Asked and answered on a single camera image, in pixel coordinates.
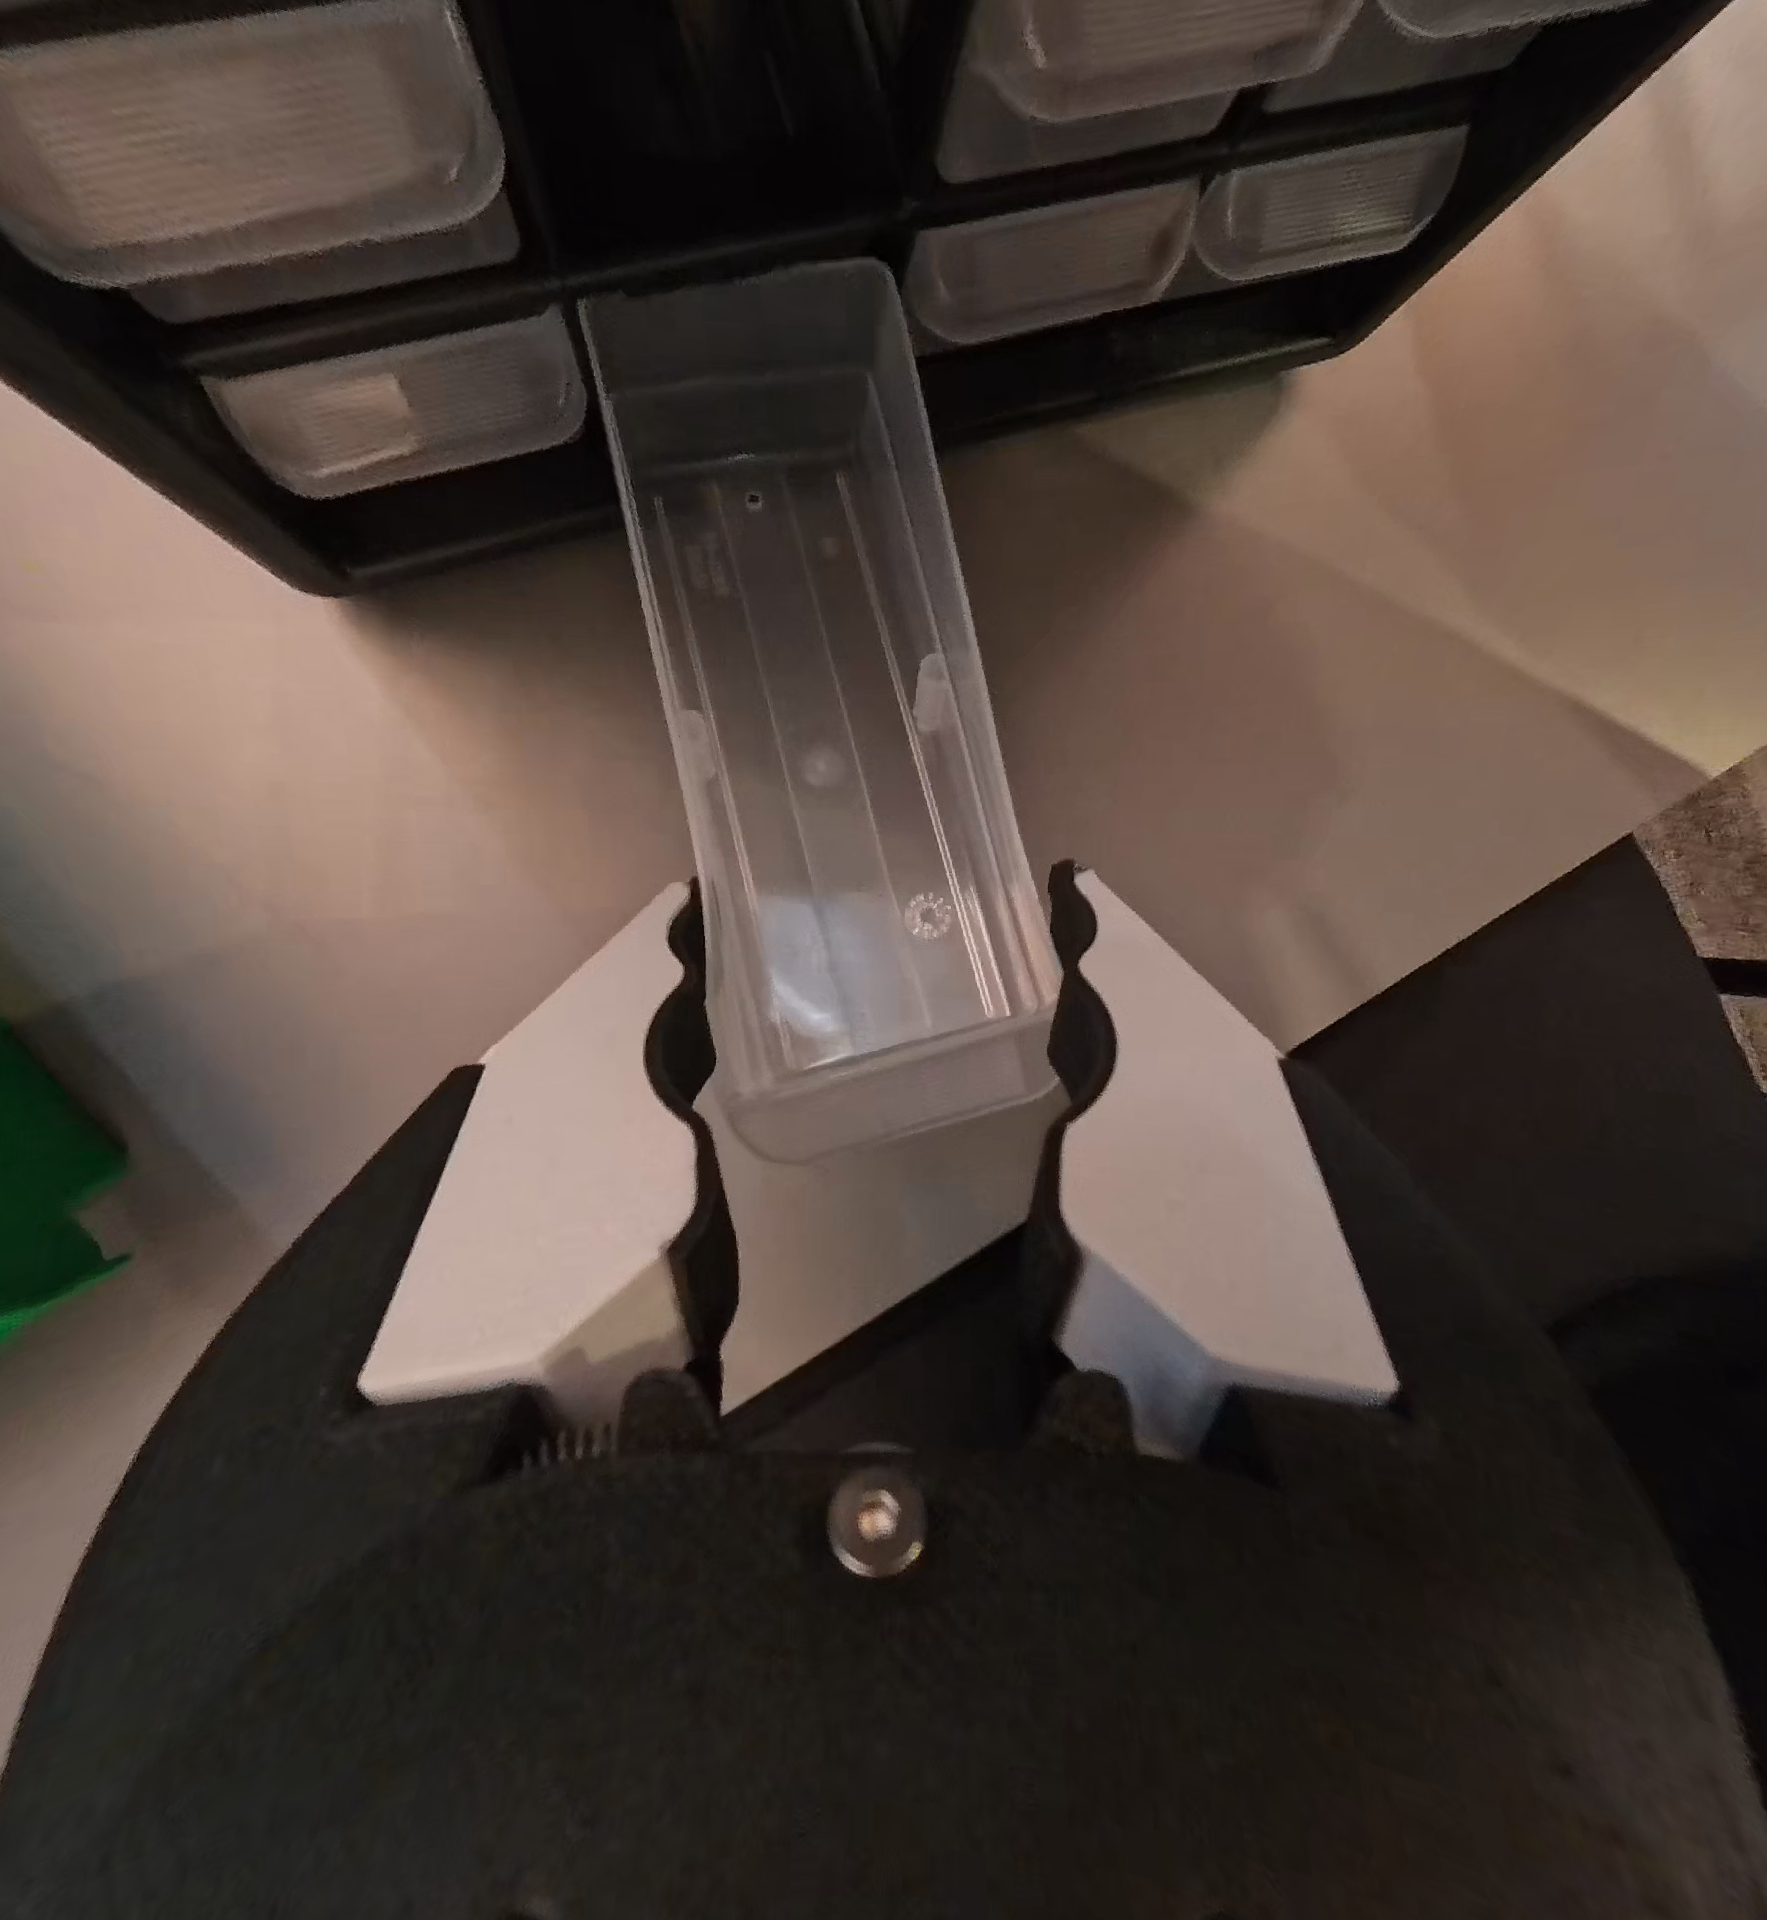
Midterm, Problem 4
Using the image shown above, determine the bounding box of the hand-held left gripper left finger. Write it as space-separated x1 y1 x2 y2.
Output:
358 877 742 1420

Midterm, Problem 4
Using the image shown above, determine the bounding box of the black drawer cabinet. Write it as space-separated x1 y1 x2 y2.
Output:
0 0 1732 598

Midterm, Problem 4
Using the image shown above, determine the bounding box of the clear plastic drawer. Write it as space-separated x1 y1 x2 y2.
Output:
578 259 1070 1164

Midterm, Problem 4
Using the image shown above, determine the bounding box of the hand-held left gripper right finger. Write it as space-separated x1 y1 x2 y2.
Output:
1023 860 1406 1459

